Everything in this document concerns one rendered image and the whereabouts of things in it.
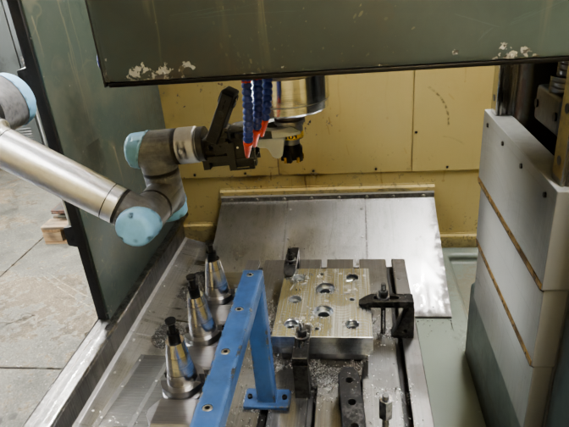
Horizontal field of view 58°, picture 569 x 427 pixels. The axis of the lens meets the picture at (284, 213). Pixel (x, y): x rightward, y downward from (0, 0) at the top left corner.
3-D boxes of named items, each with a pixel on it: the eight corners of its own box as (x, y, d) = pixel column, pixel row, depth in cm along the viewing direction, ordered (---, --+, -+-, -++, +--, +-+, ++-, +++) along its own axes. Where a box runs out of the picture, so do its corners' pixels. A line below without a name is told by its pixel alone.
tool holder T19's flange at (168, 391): (199, 407, 73) (196, 394, 72) (157, 406, 74) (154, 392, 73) (210, 375, 79) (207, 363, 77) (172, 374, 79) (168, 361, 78)
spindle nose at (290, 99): (333, 115, 93) (330, 46, 88) (245, 122, 94) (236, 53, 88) (327, 95, 107) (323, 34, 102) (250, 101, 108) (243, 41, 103)
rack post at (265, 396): (243, 409, 111) (225, 294, 98) (247, 390, 116) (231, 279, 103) (289, 411, 110) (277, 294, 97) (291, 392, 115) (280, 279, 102)
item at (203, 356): (167, 371, 79) (166, 367, 79) (178, 348, 84) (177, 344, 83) (212, 372, 78) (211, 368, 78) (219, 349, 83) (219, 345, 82)
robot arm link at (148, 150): (142, 164, 114) (132, 127, 110) (190, 160, 112) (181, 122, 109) (128, 178, 107) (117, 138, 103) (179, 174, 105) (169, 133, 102)
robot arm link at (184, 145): (181, 123, 109) (168, 135, 101) (202, 120, 108) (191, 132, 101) (189, 157, 112) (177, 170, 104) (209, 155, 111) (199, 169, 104)
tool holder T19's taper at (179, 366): (192, 389, 73) (185, 351, 70) (162, 387, 73) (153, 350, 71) (201, 366, 77) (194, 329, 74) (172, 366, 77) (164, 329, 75)
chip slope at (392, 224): (186, 348, 174) (173, 283, 163) (228, 248, 234) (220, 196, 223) (461, 352, 162) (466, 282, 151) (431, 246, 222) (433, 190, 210)
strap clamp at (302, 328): (295, 398, 113) (290, 343, 106) (300, 357, 125) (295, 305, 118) (310, 398, 112) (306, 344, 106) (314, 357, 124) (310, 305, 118)
